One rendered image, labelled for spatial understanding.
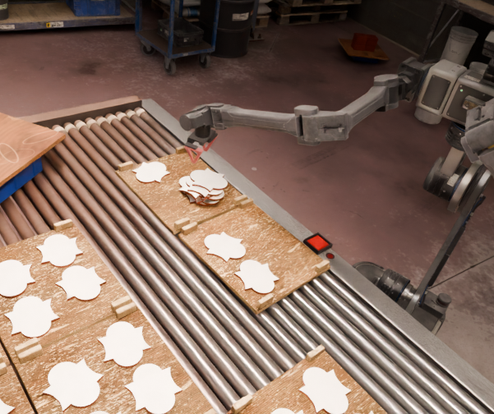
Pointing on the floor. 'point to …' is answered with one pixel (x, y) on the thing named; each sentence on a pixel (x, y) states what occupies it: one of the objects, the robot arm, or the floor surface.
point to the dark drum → (228, 26)
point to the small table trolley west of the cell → (151, 40)
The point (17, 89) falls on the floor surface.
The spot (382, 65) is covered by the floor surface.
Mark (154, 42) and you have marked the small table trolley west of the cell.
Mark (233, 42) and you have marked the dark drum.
